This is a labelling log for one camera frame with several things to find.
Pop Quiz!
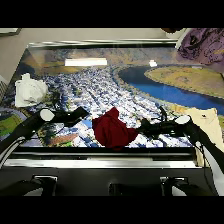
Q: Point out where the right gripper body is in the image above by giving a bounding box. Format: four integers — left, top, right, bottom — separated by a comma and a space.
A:
136, 117, 159, 140

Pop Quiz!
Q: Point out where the red garment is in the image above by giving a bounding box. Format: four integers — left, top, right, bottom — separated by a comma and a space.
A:
91, 106, 140, 150

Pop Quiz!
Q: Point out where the purple patterned garment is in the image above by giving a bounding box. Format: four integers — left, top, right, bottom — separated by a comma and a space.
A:
175, 28, 224, 74

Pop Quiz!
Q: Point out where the beige garment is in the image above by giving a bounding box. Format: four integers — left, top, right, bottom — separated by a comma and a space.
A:
181, 107, 224, 168

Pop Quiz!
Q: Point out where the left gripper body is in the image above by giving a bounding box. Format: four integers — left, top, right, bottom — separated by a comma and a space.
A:
64, 106, 90, 128

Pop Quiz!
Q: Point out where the silver frame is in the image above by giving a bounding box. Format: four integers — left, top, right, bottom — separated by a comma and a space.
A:
0, 151, 224, 197

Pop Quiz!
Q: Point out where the white garment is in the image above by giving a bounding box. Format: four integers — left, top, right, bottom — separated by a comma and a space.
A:
14, 72, 50, 109

